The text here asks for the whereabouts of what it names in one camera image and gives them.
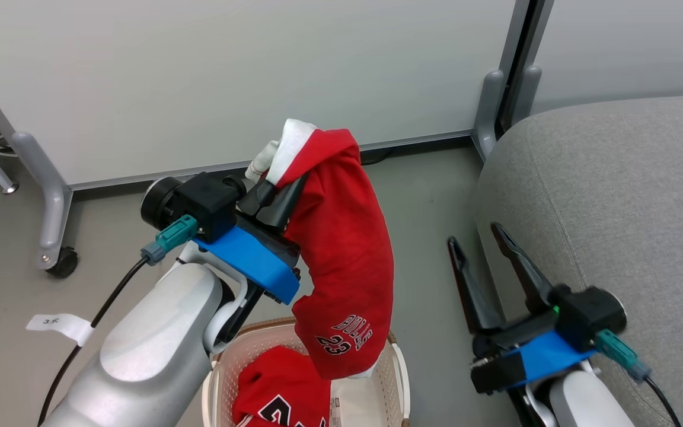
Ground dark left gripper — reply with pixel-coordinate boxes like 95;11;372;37
234;174;309;278

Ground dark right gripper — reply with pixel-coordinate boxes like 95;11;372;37
447;223;563;396

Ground red Bulls 23 jersey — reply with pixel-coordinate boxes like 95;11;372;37
245;119;396;381

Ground cream perforated laundry basket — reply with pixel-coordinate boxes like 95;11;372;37
202;317;411;427

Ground wide white partition panel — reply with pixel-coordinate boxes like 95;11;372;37
0;0;521;191

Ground grey fabric sofa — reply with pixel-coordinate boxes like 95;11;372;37
473;93;683;427

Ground short grey partition foot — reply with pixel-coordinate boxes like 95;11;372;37
510;65;543;129
473;69;506;161

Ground red basketball jersey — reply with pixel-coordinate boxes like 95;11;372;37
232;346;334;427

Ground barcode sticker label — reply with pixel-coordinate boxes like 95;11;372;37
330;396;349;427

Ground black caster wheel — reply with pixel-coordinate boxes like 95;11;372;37
45;247;79;279

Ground long grey partition foot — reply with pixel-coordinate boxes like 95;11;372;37
10;131;75;270

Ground narrow white partition panel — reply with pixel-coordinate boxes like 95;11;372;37
530;0;683;117

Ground blue left camera bracket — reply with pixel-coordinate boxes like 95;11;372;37
193;225;301;305

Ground blue camera bracket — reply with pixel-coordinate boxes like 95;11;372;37
193;225;301;305
505;329;599;387

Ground blue right camera bracket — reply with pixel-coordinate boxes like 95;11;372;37
505;329;599;387

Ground black cable with teal plug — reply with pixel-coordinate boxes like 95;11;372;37
593;329;683;427
37;215;199;427

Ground black cable under partition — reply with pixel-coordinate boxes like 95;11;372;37
358;148;397;166

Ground white paper cable tag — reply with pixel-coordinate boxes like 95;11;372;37
26;313;95;348

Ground dark partition post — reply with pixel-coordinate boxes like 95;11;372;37
494;0;556;135

